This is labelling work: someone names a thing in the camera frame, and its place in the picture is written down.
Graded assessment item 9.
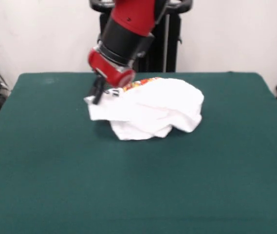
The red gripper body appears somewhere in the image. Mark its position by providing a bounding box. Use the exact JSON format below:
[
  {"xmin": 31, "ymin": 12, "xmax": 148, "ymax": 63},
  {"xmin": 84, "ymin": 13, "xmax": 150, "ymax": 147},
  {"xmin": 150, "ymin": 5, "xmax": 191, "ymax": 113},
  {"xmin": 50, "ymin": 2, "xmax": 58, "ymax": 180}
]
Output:
[{"xmin": 87, "ymin": 46, "xmax": 136, "ymax": 88}]

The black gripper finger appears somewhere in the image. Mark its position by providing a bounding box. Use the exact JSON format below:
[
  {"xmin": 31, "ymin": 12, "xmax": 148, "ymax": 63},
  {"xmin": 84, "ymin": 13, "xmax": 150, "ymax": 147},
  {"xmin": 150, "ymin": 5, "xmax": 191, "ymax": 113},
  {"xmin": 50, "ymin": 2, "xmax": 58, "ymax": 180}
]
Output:
[
  {"xmin": 88, "ymin": 77, "xmax": 103, "ymax": 98},
  {"xmin": 92, "ymin": 80, "xmax": 107, "ymax": 106}
]

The white printed T-shirt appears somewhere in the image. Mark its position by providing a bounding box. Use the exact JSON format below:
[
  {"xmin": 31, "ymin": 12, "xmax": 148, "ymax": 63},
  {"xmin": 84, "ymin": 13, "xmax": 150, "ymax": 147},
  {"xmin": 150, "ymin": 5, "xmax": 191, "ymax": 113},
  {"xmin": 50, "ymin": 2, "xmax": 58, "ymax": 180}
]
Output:
[{"xmin": 83, "ymin": 77, "xmax": 205, "ymax": 141}]

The dark green table cloth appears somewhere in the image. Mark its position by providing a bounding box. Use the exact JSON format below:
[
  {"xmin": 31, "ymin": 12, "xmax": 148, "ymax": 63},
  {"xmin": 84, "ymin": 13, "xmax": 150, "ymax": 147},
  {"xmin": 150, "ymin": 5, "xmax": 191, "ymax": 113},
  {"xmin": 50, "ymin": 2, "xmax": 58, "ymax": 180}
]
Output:
[{"xmin": 0, "ymin": 71, "xmax": 277, "ymax": 234}]

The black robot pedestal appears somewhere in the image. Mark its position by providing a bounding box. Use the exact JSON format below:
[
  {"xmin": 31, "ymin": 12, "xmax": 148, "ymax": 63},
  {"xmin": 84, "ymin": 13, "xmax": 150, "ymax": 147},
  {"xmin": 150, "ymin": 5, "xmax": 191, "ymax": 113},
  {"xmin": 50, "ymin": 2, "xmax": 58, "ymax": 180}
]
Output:
[{"xmin": 89, "ymin": 0, "xmax": 192, "ymax": 73}]

